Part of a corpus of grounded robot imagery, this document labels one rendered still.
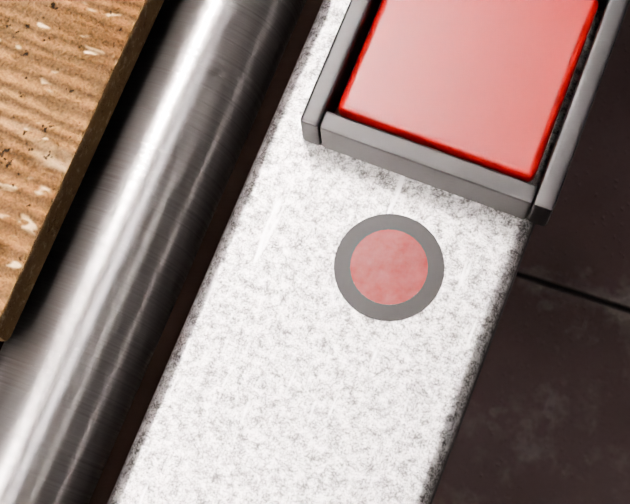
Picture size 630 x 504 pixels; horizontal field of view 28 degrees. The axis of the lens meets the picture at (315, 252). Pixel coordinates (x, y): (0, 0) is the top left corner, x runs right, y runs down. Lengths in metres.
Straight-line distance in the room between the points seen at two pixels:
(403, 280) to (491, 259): 0.03
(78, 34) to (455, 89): 0.11
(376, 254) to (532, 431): 0.93
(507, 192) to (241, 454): 0.10
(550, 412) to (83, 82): 0.97
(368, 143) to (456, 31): 0.04
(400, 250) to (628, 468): 0.95
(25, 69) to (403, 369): 0.14
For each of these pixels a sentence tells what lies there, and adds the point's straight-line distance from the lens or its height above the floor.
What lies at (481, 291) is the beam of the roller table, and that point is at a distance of 0.36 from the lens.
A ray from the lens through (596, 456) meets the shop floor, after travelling 1.29.
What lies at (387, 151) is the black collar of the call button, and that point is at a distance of 0.36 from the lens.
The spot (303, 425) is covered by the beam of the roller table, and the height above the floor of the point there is 0.92.
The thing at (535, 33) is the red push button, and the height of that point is 0.93.
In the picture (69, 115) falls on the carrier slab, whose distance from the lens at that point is 0.37.
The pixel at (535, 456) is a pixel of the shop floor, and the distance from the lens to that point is 1.28.
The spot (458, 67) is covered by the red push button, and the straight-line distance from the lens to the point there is 0.37.
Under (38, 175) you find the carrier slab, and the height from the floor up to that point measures 0.94.
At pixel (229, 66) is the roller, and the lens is 0.38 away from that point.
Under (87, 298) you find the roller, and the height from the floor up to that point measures 0.92.
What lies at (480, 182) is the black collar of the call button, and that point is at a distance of 0.35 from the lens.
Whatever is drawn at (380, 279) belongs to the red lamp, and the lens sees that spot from 0.36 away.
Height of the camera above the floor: 1.27
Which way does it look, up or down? 75 degrees down
